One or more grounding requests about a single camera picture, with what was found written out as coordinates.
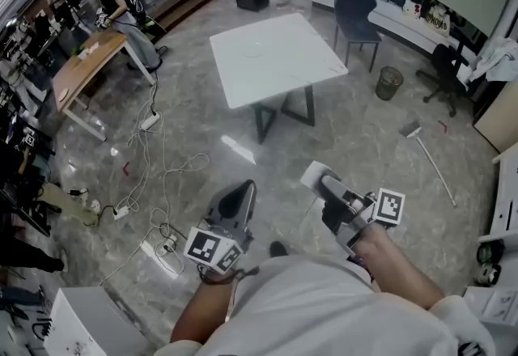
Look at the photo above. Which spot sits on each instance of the white plush toy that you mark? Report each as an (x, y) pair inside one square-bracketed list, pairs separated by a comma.
[(412, 8)]

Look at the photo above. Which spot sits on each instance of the white square table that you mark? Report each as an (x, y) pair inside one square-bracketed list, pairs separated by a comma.
[(275, 59)]

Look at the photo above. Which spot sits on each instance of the wooden steps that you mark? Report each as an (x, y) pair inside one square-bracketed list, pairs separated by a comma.
[(182, 8)]

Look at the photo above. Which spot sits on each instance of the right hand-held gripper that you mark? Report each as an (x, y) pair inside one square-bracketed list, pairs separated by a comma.
[(374, 210)]

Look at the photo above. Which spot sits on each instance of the person's left forearm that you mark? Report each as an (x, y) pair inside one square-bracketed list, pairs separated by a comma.
[(204, 310)]

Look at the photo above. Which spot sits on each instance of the cluttered black equipment rack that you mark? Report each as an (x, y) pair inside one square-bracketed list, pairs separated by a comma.
[(20, 168)]

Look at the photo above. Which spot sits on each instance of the wooden desk white legs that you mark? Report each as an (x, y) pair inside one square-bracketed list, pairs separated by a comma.
[(87, 63)]

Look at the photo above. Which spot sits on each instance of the white shelf unit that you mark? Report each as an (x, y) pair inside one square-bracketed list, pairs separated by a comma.
[(506, 200)]

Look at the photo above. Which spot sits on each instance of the person's white shirt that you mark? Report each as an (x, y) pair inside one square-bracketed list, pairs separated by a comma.
[(323, 306)]

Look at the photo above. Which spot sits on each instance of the beige cabinet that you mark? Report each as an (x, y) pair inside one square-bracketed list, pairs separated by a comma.
[(499, 115)]

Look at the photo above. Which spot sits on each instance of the pile of white clothes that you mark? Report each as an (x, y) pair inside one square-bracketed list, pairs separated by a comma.
[(495, 59)]

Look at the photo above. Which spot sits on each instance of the person's right forearm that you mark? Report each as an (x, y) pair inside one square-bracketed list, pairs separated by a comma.
[(398, 265)]

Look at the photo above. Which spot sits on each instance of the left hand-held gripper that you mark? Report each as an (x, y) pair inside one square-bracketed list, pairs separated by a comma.
[(210, 246)]

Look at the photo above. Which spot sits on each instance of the white wall bench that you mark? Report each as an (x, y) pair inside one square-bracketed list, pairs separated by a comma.
[(404, 26)]

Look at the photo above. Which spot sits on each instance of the white tote bag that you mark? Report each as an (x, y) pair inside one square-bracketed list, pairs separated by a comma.
[(438, 24)]

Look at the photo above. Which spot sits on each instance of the black office chair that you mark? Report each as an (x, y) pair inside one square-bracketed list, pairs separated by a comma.
[(445, 71)]

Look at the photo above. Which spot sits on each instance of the dark blue chair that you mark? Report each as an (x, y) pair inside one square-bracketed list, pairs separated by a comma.
[(356, 16)]

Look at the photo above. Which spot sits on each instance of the white box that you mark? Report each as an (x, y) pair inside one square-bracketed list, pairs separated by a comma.
[(87, 326)]

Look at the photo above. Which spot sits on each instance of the white power strip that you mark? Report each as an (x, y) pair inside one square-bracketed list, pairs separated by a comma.
[(166, 247), (149, 121), (121, 213)]

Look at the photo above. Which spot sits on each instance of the person's dark shoe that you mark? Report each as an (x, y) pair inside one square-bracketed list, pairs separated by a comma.
[(278, 249)]

